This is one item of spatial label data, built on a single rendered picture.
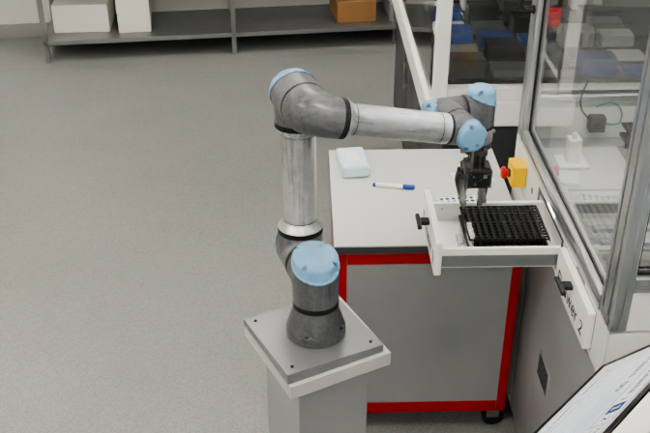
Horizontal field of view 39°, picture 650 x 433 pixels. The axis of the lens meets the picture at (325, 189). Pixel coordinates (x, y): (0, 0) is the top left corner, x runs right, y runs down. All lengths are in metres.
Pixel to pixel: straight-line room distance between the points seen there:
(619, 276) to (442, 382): 1.13
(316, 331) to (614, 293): 0.71
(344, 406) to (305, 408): 0.12
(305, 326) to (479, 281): 0.75
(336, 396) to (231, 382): 1.07
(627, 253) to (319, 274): 0.70
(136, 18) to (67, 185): 1.78
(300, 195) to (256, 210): 2.12
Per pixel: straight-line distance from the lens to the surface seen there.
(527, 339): 2.99
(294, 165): 2.26
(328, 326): 2.32
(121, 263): 4.12
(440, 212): 2.73
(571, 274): 2.42
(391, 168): 3.17
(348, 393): 2.44
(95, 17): 6.31
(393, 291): 2.87
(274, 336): 2.38
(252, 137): 5.09
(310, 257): 2.26
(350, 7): 6.29
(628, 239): 2.08
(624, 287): 2.16
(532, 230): 2.63
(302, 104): 2.10
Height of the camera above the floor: 2.27
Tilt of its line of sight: 30 degrees down
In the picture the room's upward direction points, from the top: straight up
